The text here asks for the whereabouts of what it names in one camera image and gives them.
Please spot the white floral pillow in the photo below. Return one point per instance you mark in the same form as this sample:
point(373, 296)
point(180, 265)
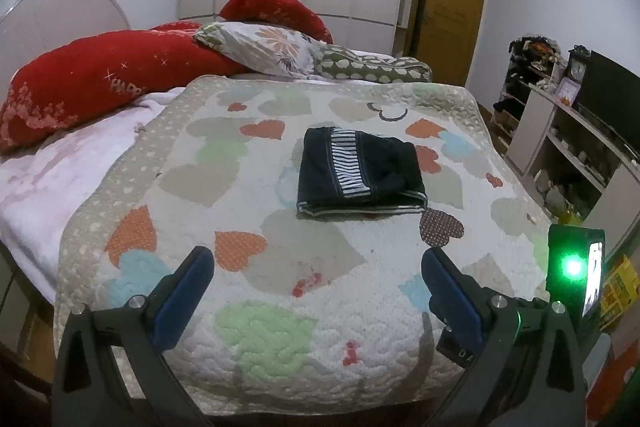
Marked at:
point(260, 44)

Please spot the dark navy pants green print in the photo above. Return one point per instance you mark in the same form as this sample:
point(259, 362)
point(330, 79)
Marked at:
point(360, 172)

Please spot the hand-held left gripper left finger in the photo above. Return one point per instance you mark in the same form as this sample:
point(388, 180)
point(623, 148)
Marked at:
point(185, 297)

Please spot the pale rounded headboard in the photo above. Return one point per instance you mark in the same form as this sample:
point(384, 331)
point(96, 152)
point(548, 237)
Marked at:
point(55, 12)

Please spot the black television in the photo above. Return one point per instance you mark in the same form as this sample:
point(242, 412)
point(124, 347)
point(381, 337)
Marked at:
point(612, 92)

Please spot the yellow green toy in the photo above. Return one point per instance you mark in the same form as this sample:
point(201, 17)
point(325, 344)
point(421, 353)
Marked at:
point(570, 214)

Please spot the red box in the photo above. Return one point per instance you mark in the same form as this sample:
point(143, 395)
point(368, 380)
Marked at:
point(617, 382)

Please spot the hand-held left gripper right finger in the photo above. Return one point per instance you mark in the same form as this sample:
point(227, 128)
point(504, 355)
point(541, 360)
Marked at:
point(450, 297)

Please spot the wooden door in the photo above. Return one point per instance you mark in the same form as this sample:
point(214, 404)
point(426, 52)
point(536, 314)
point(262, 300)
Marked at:
point(450, 17)

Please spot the pale pink blanket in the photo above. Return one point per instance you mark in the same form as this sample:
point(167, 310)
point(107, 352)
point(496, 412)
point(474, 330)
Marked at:
point(50, 177)

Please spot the heart patterned quilt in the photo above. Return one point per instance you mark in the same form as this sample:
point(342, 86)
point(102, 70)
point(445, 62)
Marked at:
point(325, 267)

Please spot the red pillow with lettering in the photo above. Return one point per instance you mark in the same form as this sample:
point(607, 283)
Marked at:
point(90, 82)

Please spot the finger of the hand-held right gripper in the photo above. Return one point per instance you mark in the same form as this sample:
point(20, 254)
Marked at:
point(457, 349)

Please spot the yellow box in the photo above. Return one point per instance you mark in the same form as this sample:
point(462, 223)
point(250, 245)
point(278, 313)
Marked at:
point(620, 292)

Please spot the small picture frame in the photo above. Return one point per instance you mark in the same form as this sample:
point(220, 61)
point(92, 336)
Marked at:
point(567, 91)

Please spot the dark cluttered shelf rack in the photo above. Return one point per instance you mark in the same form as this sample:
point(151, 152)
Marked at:
point(535, 62)

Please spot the dark wooden bed frame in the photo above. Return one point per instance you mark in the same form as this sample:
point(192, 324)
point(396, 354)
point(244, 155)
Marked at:
point(20, 317)

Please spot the dark table clock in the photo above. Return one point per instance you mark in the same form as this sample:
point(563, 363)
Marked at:
point(577, 67)

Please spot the green dotted pillow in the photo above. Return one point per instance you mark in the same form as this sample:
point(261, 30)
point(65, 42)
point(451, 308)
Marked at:
point(370, 67)

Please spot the white shelf unit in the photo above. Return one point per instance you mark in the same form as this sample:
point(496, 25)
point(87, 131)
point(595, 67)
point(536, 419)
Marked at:
point(575, 142)

